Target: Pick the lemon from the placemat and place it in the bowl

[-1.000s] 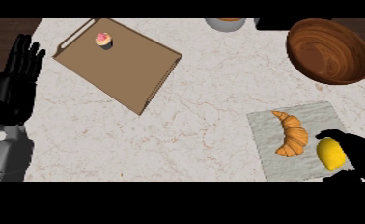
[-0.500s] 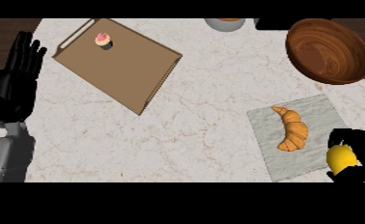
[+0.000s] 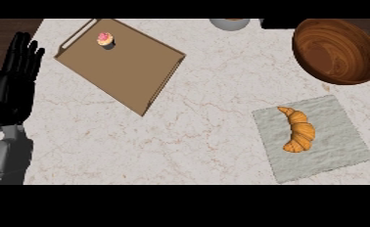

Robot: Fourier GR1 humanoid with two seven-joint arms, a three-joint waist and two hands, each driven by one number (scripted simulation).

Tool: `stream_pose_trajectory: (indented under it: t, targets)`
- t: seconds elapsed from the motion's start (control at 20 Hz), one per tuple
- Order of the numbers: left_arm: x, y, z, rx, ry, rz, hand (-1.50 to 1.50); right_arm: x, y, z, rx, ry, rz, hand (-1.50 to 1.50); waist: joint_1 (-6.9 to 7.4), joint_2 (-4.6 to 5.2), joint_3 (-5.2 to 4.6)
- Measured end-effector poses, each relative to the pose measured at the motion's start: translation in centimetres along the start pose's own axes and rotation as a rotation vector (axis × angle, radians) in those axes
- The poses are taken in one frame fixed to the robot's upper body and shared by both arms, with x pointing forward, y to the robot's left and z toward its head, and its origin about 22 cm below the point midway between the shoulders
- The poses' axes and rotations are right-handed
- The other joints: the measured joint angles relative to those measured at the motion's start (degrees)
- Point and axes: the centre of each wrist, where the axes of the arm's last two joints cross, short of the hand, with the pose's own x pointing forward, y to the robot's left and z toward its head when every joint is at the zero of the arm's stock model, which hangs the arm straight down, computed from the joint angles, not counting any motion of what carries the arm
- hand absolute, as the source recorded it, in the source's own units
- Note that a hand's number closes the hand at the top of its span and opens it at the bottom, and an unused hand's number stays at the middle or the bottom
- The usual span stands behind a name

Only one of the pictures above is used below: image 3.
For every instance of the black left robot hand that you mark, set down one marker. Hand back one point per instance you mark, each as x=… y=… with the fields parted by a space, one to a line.
x=17 y=71

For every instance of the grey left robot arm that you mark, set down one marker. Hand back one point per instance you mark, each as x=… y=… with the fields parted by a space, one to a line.
x=9 y=152

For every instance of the brown wooden bowl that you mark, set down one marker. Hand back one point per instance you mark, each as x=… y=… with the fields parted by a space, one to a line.
x=332 y=51

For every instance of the grey cloth placemat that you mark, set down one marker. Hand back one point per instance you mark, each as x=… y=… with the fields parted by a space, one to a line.
x=332 y=152

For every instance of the pink frosted cupcake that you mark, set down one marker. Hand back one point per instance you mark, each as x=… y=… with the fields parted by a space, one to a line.
x=104 y=38

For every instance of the brown wooden tray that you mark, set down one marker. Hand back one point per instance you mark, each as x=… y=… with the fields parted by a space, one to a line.
x=123 y=69

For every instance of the grey round cup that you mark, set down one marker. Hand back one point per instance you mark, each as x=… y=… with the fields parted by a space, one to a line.
x=230 y=24

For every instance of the black appliance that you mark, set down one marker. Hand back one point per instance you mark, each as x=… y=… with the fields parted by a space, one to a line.
x=279 y=23

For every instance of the golden croissant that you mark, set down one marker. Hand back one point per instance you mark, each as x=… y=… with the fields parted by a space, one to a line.
x=301 y=133

